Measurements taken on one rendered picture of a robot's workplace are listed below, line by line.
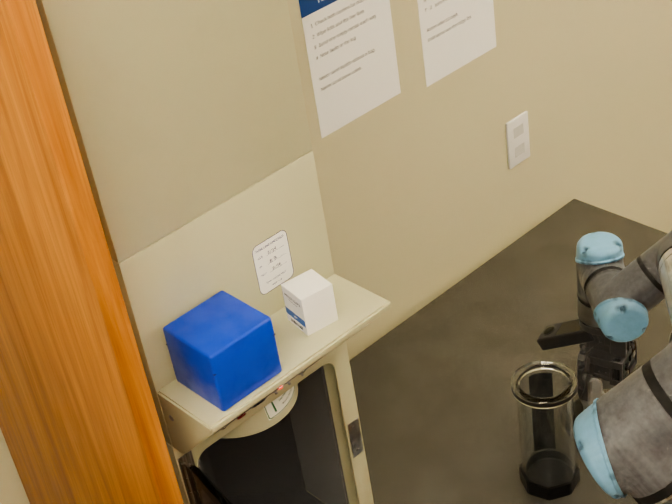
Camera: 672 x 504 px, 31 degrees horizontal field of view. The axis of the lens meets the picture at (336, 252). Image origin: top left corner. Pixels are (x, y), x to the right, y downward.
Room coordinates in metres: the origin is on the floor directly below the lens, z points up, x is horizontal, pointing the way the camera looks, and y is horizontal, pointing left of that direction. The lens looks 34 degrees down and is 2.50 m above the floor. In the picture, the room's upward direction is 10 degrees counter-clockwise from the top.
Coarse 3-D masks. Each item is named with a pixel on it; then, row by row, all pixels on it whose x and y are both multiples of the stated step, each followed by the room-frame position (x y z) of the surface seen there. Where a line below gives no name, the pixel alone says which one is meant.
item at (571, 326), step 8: (576, 320) 1.66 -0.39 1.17; (544, 328) 1.69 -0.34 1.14; (552, 328) 1.67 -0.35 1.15; (560, 328) 1.66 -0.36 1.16; (568, 328) 1.65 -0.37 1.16; (576, 328) 1.63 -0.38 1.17; (544, 336) 1.66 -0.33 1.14; (552, 336) 1.65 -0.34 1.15; (560, 336) 1.64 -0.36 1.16; (568, 336) 1.63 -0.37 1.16; (576, 336) 1.62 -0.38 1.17; (584, 336) 1.61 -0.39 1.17; (592, 336) 1.60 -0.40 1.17; (544, 344) 1.66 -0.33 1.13; (552, 344) 1.65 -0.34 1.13; (560, 344) 1.64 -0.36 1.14; (568, 344) 1.63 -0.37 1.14
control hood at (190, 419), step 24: (336, 288) 1.39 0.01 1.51; (360, 288) 1.38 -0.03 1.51; (360, 312) 1.33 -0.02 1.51; (384, 312) 1.34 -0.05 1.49; (288, 336) 1.30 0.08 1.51; (312, 336) 1.29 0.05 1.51; (336, 336) 1.29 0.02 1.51; (288, 360) 1.25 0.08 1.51; (312, 360) 1.25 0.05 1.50; (168, 384) 1.25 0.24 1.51; (264, 384) 1.21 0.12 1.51; (168, 408) 1.22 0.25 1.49; (192, 408) 1.19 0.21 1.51; (216, 408) 1.18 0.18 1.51; (240, 408) 1.18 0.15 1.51; (192, 432) 1.18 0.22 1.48
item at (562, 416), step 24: (552, 360) 1.57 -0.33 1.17; (528, 384) 1.56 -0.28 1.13; (552, 384) 1.56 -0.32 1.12; (576, 384) 1.50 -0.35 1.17; (528, 408) 1.49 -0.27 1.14; (552, 408) 1.48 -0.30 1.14; (528, 432) 1.49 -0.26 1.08; (552, 432) 1.48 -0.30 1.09; (528, 456) 1.50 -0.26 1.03; (552, 456) 1.48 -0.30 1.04; (552, 480) 1.48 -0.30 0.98
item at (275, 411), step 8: (296, 384) 1.43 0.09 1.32; (288, 392) 1.40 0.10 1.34; (296, 392) 1.41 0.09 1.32; (280, 400) 1.38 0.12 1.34; (288, 400) 1.39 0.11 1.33; (264, 408) 1.36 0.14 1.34; (272, 408) 1.36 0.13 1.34; (280, 408) 1.37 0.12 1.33; (288, 408) 1.38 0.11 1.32; (256, 416) 1.35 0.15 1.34; (264, 416) 1.36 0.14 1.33; (272, 416) 1.36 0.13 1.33; (280, 416) 1.36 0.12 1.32; (240, 424) 1.35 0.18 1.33; (248, 424) 1.35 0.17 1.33; (256, 424) 1.35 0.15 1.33; (264, 424) 1.35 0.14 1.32; (272, 424) 1.35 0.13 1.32; (232, 432) 1.34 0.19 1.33; (240, 432) 1.34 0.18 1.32; (248, 432) 1.34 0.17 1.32; (256, 432) 1.34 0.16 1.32
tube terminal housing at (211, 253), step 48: (240, 192) 1.36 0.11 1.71; (288, 192) 1.40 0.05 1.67; (192, 240) 1.30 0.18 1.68; (240, 240) 1.35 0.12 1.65; (288, 240) 1.39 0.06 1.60; (144, 288) 1.25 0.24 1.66; (192, 288) 1.29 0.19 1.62; (240, 288) 1.34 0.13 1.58; (144, 336) 1.24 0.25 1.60; (336, 384) 1.45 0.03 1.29; (336, 432) 1.44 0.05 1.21
